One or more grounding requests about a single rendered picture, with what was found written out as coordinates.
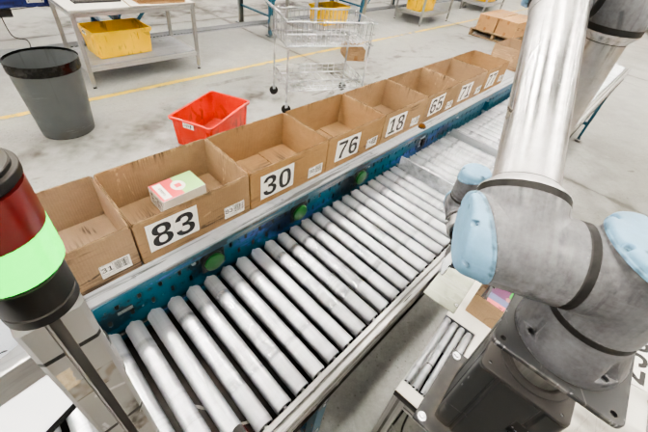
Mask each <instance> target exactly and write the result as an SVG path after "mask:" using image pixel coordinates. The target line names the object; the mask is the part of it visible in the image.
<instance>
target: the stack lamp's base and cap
mask: <svg viewBox="0 0 648 432"><path fill-rule="evenodd" d="M22 174H23V167H22V165H21V163H20V161H19V159H18V157H17V156H16V155H15V153H13V152H12V151H10V150H8V149H5V148H0V199H1V198H2V197H4V196H5V195H6V194H8V193H9V192H10V191H11V190H12V189H13V188H14V186H15V185H16V184H17V183H18V181H19V180H20V178H21V176H22ZM79 292H80V287H79V284H78V282H77V280H76V279H75V277H74V276H73V274H72V272H71V270H70V268H69V267H68V264H67V262H66V261H65V259H64V258H63V261H62V263H61V264H60V266H59V267H58V268H57V270H56V271H55V272H54V273H53V274H52V275H50V276H49V277H48V278H47V279H46V280H44V281H43V282H41V283H40V284H38V285H36V286H34V287H32V288H30V289H29V290H27V291H24V292H22V293H19V294H16V295H15V296H11V297H7V298H3V299H0V320H1V321H2V322H3V323H4V324H5V325H6V326H7V327H8V328H10V329H13V330H16V331H31V330H36V329H39V328H41V327H44V326H47V325H49V324H51V323H53V322H55V321H56V320H58V319H59V318H61V317H62V316H64V315H65V314H66V313H67V312H68V311H69V310H70V309H71V308H72V307H73V305H74V304H75V302H76V301H77V299H78V296H79Z"/></svg>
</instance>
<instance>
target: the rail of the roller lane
mask: <svg viewBox="0 0 648 432"><path fill-rule="evenodd" d="M630 70H631V69H630V68H628V67H627V68H626V69H625V70H624V71H623V72H622V73H621V74H620V75H619V76H618V77H617V78H616V79H615V80H614V81H613V82H612V83H611V84H610V85H609V86H608V87H607V88H606V89H605V90H604V91H603V92H602V93H601V94H600V95H599V96H598V97H597V98H596V99H595V100H594V101H593V102H592V103H591V104H590V105H589V106H588V107H587V109H586V110H585V112H584V114H583V115H582V117H581V118H580V120H579V122H578V124H577V125H576V127H575V128H574V130H573V131H572V133H573V132H574V131H575V130H576V129H577V128H578V127H579V126H580V124H581V122H582V121H583V120H584V119H585V118H587V117H588V116H589V115H590V114H591V113H592V112H593V111H594V110H595V109H596V108H595V107H597V106H598V105H599V104H600V103H601V102H602V101H603V100H604V99H605V98H606V97H607V96H608V95H609V94H610V92H611V91H612V90H613V89H614V88H615V87H616V86H617V85H618V84H619V83H620V82H621V81H622V80H623V79H624V78H625V76H626V75H627V74H628V73H629V71H630ZM594 108H595V109H594ZM593 109H594V110H593ZM572 133H571V134H572ZM446 249H447V248H446ZM446 249H445V250H444V251H443V252H442V253H441V254H440V255H439V256H438V257H437V258H436V259H435V260H434V261H433V262H432V263H431V264H430V265H429V266H428V267H427V268H426V269H425V270H424V271H423V272H422V273H421V274H420V275H419V276H418V277H417V278H416V279H415V280H414V281H413V282H412V283H411V284H410V285H409V286H408V287H407V288H406V289H405V290H404V291H403V292H402V293H401V294H400V295H399V296H398V297H397V298H396V299H395V300H394V301H393V302H392V303H391V304H390V305H389V306H388V307H387V308H386V309H385V310H384V311H383V312H382V313H381V314H380V315H379V316H378V317H377V318H376V319H375V320H374V321H373V322H372V323H371V324H370V325H369V326H368V327H367V328H366V329H365V330H364V331H363V332H362V333H361V334H360V335H359V336H358V337H357V338H356V339H355V340H354V341H353V342H352V343H351V344H350V345H349V346H348V347H347V348H346V349H345V350H344V351H343V352H342V353H341V354H340V355H339V356H338V357H337V358H336V359H335V360H334V361H333V362H332V363H331V364H330V365H329V366H328V367H327V368H326V369H325V370H324V371H322V372H321V373H320V374H319V375H318V376H317V377H316V378H315V379H314V380H313V381H312V382H311V383H310V384H309V385H308V386H307V387H306V388H305V389H304V390H303V391H302V392H301V393H300V394H299V395H298V396H297V397H296V398H295V399H294V400H293V401H292V402H291V403H290V404H289V405H288V406H287V407H286V408H285V409H284V410H283V411H282V412H281V413H280V414H279V415H278V416H277V417H276V418H275V419H274V420H273V421H272V422H271V423H270V424H269V425H268V426H267V427H266V428H265V429H264V430H263V431H262V432H293V431H294V430H295V429H296V427H297V426H298V425H299V424H300V423H301V422H302V421H303V420H304V419H305V418H306V417H307V416H308V415H309V414H310V413H311V411H312V410H313V409H314V408H315V407H316V406H317V405H318V404H319V403H320V402H321V401H322V400H323V399H324V398H325V396H326V395H327V394H328V393H329V392H330V391H331V390H332V389H333V388H334V387H335V386H336V385H337V384H338V383H339V381H340V380H341V379H342V378H343V377H344V376H345V375H346V374H347V373H348V372H349V371H350V370H351V369H352V368H353V367H354V365H355V364H356V363H357V362H358V361H359V360H360V359H361V358H362V357H363V356H364V355H365V354H366V353H367V351H368V350H369V349H370V348H371V347H372V346H373V345H374V344H375V343H376V342H377V341H378V340H379V339H380V338H381V337H382V335H383V334H384V333H385V332H386V331H387V330H388V329H389V328H390V327H391V326H392V325H393V324H394V323H395V322H396V320H397V319H398V318H399V317H400V316H401V315H402V314H403V313H404V312H405V311H406V310H407V309H408V308H409V307H411V305H412V304H413V303H414V302H415V301H416V300H417V298H418V297H419V296H420V295H421V294H422V293H423V292H424V291H425V289H426V288H427V287H428V286H429V285H430V284H431V283H432V281H433V280H434V279H435V278H436V276H437V275H438V274H439V273H440V270H441V265H442V262H443V259H444V257H445V252H446Z"/></svg>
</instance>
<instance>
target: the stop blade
mask: <svg viewBox="0 0 648 432"><path fill-rule="evenodd" d="M398 168H399V169H401V170H402V171H404V172H406V173H407V174H409V175H411V176H413V177H415V178H417V179H418V180H420V181H422V182H424V183H425V184H427V185H429V186H430V187H432V188H434V189H435V190H437V191H439V192H441V193H442V194H444V195H446V194H447V193H448V192H449V191H450V190H451V189H452V187H453V184H452V183H450V182H448V181H446V180H444V179H443V178H441V177H439V176H437V175H435V174H433V173H431V172H429V171H428V170H426V169H424V168H422V167H421V166H420V165H418V164H416V163H414V162H412V161H411V160H409V159H407V158H405V157H404V156H401V159H400V162H399V166H398Z"/></svg>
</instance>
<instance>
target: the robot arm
mask: <svg viewBox="0 0 648 432"><path fill-rule="evenodd" d="M521 6H522V7H525V8H526V9H527V8H528V11H527V14H528V17H527V22H526V28H525V33H524V37H523V42H522V46H521V51H520V55H519V59H518V64H517V67H516V72H515V76H514V80H513V85H512V89H511V94H510V97H509V101H508V106H507V110H506V115H505V119H504V123H503V128H502V132H501V136H500V140H499V148H498V152H497V157H496V161H495V165H494V170H493V173H491V171H490V169H489V168H487V167H486V166H483V165H481V164H477V163H470V164H466V165H465V166H463V167H462V169H461V171H460V172H459V173H458V175H457V178H456V180H455V183H454V185H453V187H452V189H451V190H450V191H449V192H448V193H447V194H446V195H445V200H444V206H445V225H446V233H447V235H448V236H449V237H450V238H451V239H450V241H449V245H450V246H448V247H447V249H446V250H445V257H444V259H443V262H442V265H441V270H440V272H441V275H443V274H444V273H445V272H446V270H447V269H448V267H449V268H453V269H456V270H457V271H458V272H459V273H460V274H462V275H464V276H466V277H469V278H471V279H474V280H476V281H478V282H480V283H481V284H487V285H490V286H492V287H493V289H495V288H499V289H502V290H505V291H508V292H511V293H514V294H517V295H520V296H523V297H524V299H523V300H522V301H521V302H520V303H519V305H518V307H517V308H516V312H515V322H516V326H517V330H518V332H519V335H520V337H521V339H522V341H523V343H524V344H525V346H526V348H527V349H528V350H529V352H530V353H531V354H532V355H533V356H534V358H535V359H536V360H537V361H538V362H539V363H540V364H541V365H543V366H544V367H545V368H546V369H547V370H549V371H550V372H551V373H553V374H554V375H556V376H557V377H559V378H560V379H562V380H564V381H566V382H568V383H570V384H572V385H574V386H577V387H580V388H583V389H587V390H592V391H605V390H609V389H611V388H613V387H615V386H616V385H618V384H619V383H621V382H622V381H623V380H624V379H625V378H626V377H627V376H628V374H629V372H630V369H631V366H632V363H633V360H634V357H635V352H637V351H638V350H640V349H641V348H642V347H644V346H645V345H647V344H648V217H647V216H645V215H643V214H639V213H635V212H630V211H618V212H615V213H612V214H611V215H609V216H607V217H606V219H605V220H604V222H603V223H602V224H601V225H595V224H592V223H588V222H584V221H582V220H578V219H575V218H572V216H571V215H572V209H573V202H574V200H573V198H572V196H571V195H570V194H569V193H568V192H567V191H566V190H565V189H564V188H562V187H561V184H562V179H563V173H564V167H565V161H566V155H567V149H568V143H569V137H570V135H571V133H572V131H573V130H574V128H575V127H576V125H577V124H578V122H579V120H580V119H581V117H582V115H583V114H584V112H585V110H586V109H587V107H588V106H589V104H590V103H591V101H592V99H593V98H594V96H595V95H596V93H597V92H598V91H599V90H600V88H601V86H602V85H603V83H604V82H605V80H606V79H607V77H608V75H609V73H610V72H611V70H612V69H613V67H614V65H615V64H616V62H617V61H618V59H619V58H620V56H621V55H622V53H623V51H624V50H625V48H626V47H627V45H628V44H630V43H632V42H634V41H638V40H640V39H641V38H642V36H643V35H644V33H645V32H646V30H647V28H648V0H522V1H521Z"/></svg>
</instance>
